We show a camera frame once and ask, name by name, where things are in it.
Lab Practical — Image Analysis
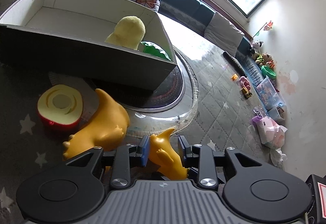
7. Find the small orange dinosaur toy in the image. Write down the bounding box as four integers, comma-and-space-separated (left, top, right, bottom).
148, 127, 188, 180

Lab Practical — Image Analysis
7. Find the green toy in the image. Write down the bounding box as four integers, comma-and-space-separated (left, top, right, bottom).
141, 41, 171, 61

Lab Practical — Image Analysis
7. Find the yellow plush duck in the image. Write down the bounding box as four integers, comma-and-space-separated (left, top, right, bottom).
105, 16, 146, 50

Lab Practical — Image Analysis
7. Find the large orange dinosaur toy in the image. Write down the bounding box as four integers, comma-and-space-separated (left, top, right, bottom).
63, 89, 130, 161

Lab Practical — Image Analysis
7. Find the grey quilted floor mat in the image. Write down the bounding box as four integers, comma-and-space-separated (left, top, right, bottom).
0, 0, 286, 219

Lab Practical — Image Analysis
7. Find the pink toy bag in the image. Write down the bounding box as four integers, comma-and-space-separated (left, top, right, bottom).
251, 116, 287, 149

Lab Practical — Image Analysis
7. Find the yellow toy truck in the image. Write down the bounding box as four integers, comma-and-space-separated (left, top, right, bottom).
241, 87, 252, 99

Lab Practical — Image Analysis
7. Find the pink toy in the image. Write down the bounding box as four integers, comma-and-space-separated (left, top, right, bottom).
239, 76, 251, 91

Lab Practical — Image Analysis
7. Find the half apple toy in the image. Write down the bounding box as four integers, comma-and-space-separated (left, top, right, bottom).
37, 84, 83, 132

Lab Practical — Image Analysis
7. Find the clear plastic toy bin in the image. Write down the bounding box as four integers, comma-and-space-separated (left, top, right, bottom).
256, 77, 287, 122

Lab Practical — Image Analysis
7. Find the black roll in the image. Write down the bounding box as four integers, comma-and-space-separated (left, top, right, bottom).
223, 51, 247, 77

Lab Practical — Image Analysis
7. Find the green bowl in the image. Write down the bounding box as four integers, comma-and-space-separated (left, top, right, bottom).
261, 65, 276, 80

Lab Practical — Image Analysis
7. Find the stuffed animals pile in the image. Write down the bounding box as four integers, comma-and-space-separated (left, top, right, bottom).
252, 40, 275, 69

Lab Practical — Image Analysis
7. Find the grey folded blanket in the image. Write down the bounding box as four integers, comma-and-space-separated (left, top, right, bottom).
204, 12, 244, 57

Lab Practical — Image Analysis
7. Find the blue sofa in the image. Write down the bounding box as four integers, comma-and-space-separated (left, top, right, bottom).
158, 0, 263, 85

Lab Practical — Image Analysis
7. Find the white cardboard box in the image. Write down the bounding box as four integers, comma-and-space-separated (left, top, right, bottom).
1, 0, 177, 106

